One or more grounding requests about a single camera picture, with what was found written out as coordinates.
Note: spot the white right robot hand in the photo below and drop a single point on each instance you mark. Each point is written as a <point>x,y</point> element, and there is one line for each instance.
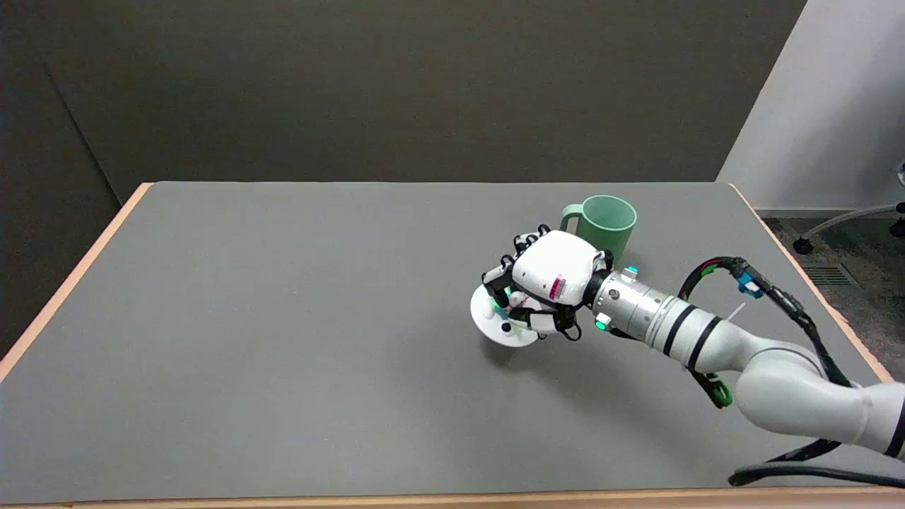
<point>555,272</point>

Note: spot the white round cup lid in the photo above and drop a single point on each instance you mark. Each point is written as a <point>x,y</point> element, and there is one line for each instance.
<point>491,318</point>

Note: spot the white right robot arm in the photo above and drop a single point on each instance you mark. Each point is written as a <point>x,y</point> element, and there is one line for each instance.
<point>742,353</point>

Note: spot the floor vent grille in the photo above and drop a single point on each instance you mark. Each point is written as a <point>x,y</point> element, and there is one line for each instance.
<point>828,276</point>

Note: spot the office chair base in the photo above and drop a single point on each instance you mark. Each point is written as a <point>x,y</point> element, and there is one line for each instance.
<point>859,215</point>

